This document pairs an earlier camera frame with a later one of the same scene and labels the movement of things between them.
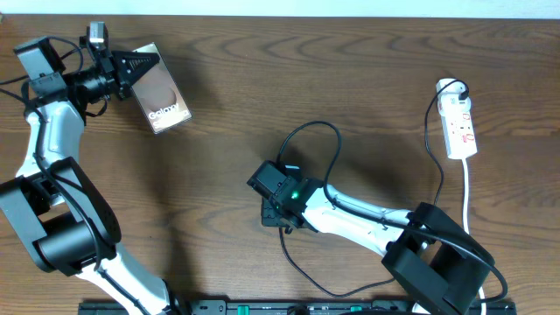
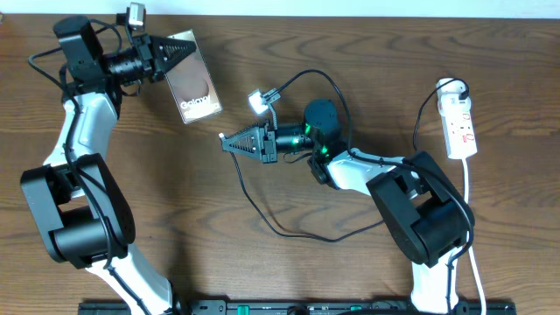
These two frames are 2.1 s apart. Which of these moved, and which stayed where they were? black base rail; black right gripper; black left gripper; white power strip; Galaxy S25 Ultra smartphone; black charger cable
Moved: black left gripper; black right gripper; black charger cable; Galaxy S25 Ultra smartphone
Stayed: black base rail; white power strip
